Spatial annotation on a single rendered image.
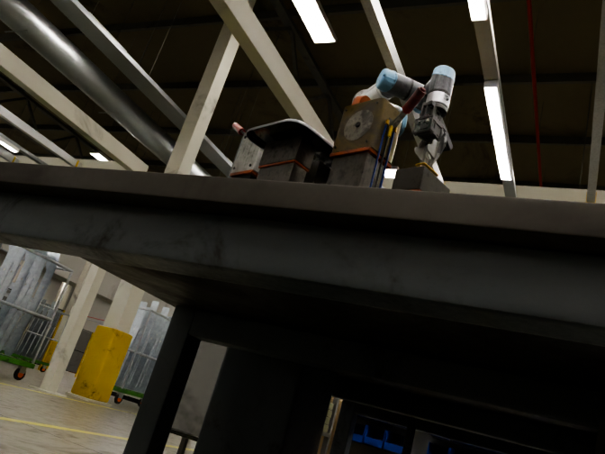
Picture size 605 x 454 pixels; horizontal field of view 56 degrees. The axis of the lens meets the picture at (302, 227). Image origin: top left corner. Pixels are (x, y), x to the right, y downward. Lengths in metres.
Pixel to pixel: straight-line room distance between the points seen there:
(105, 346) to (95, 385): 0.59
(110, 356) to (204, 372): 4.82
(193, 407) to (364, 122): 3.66
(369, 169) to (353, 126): 0.11
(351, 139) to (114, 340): 8.31
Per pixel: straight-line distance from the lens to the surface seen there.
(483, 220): 0.65
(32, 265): 9.76
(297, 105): 5.72
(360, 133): 1.16
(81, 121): 8.20
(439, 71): 1.97
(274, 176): 1.24
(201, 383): 4.59
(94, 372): 9.32
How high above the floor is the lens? 0.40
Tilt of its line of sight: 19 degrees up
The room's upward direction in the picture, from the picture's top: 17 degrees clockwise
